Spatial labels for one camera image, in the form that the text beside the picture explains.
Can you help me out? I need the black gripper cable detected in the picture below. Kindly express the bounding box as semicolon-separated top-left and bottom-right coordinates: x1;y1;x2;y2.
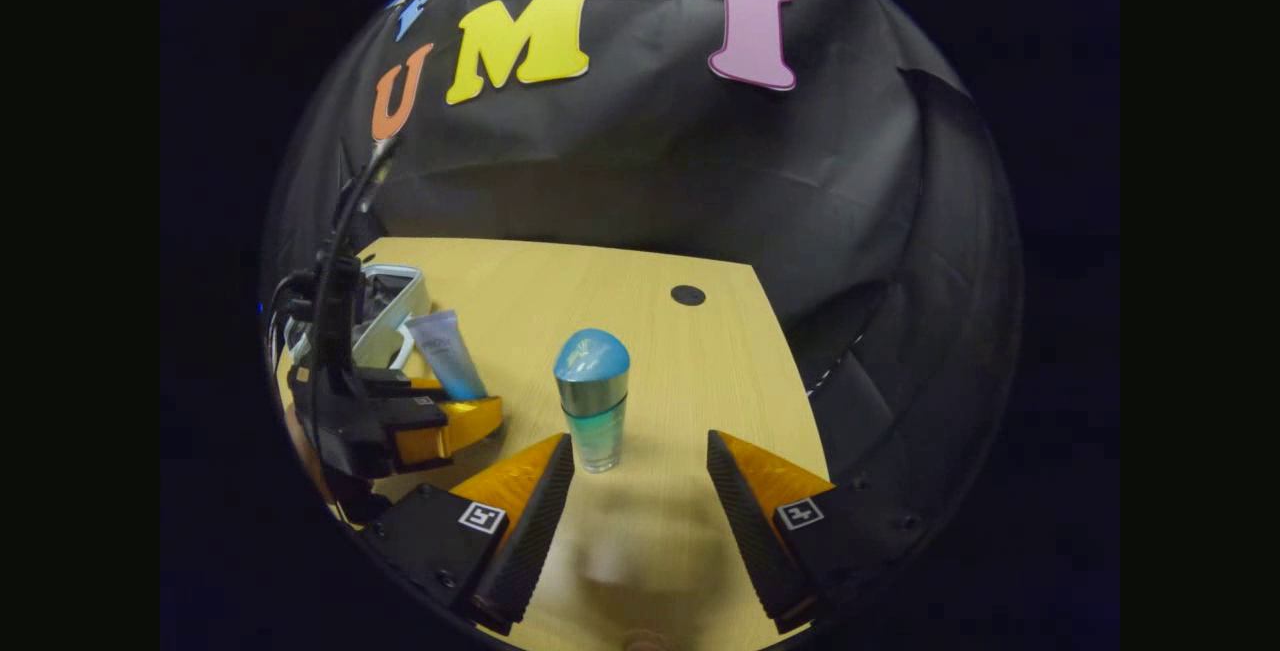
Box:
300;134;401;277

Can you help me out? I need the black backdrop cloth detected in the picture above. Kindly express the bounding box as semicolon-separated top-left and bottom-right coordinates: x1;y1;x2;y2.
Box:
262;0;1026;532

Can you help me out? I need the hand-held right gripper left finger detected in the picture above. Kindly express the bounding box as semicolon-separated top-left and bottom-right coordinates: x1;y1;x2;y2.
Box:
362;433;577;637

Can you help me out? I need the blue capped green skincare bottle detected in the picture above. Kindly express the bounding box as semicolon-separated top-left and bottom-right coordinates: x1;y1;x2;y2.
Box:
553;328;632;475

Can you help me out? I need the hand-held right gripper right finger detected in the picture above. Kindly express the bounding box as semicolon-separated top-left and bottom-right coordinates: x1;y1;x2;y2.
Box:
705;429;928;635

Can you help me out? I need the light blue skincare tube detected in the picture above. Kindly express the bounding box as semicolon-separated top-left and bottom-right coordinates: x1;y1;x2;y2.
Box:
405;309;489;402

